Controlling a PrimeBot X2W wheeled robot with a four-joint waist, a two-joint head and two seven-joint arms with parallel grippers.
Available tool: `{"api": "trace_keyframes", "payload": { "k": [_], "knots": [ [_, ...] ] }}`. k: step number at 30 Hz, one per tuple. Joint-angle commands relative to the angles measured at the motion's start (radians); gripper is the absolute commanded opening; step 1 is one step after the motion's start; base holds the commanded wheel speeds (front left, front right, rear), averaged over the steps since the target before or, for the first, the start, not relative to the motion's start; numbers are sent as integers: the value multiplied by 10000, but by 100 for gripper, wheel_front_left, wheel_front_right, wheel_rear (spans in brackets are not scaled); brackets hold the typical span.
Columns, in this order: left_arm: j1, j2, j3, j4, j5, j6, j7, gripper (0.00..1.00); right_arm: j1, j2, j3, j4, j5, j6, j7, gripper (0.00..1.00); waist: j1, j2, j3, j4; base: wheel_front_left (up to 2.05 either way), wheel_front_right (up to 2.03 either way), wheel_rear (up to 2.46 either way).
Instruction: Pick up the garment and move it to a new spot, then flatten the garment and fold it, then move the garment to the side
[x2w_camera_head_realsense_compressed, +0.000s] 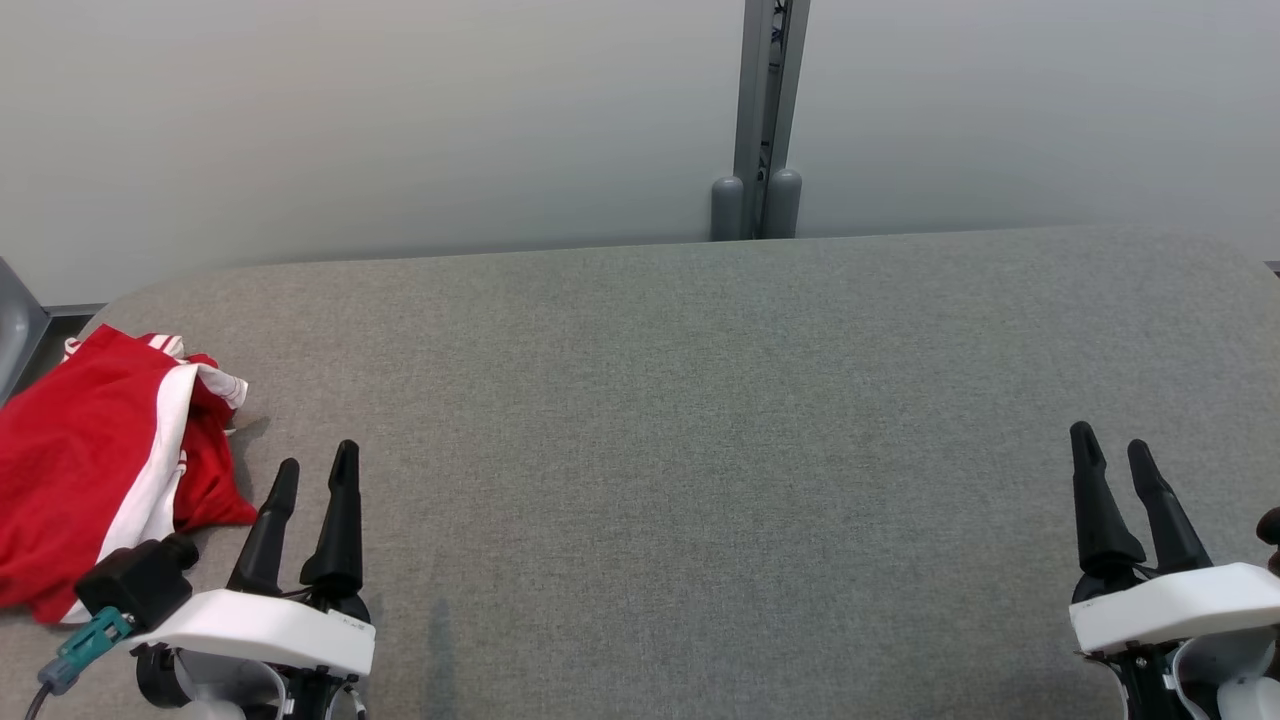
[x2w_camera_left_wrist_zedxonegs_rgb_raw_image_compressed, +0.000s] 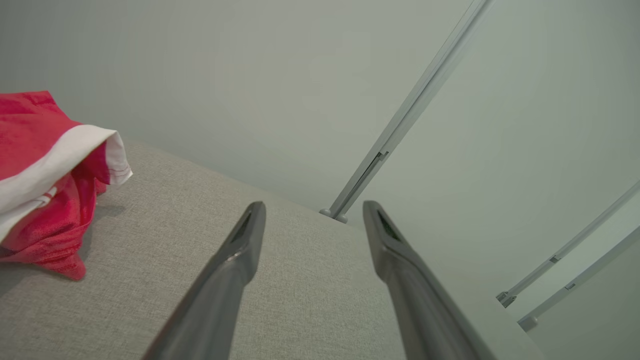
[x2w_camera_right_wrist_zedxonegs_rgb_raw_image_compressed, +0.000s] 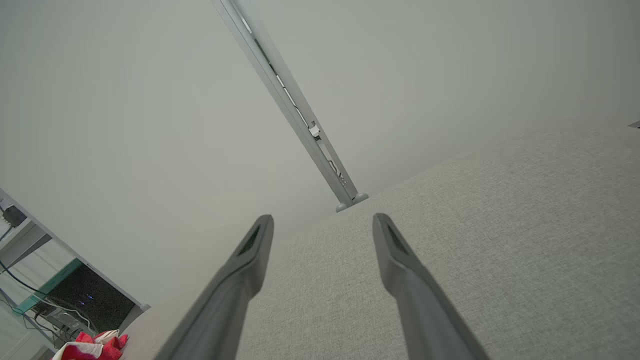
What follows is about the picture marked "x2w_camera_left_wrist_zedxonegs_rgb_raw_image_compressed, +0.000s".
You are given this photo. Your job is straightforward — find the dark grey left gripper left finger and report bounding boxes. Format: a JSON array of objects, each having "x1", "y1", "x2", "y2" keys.
[{"x1": 142, "y1": 201, "x2": 267, "y2": 360}]

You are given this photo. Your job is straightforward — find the red white sports shorts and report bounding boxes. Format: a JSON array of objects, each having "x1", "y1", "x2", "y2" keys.
[{"x1": 0, "y1": 91, "x2": 134, "y2": 241}]

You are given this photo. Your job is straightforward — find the red white basketball jersey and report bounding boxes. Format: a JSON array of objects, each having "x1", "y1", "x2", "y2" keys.
[{"x1": 0, "y1": 142, "x2": 111, "y2": 282}]

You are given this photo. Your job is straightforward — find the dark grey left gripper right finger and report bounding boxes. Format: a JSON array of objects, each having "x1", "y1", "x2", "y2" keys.
[{"x1": 363, "y1": 201, "x2": 496, "y2": 360}]

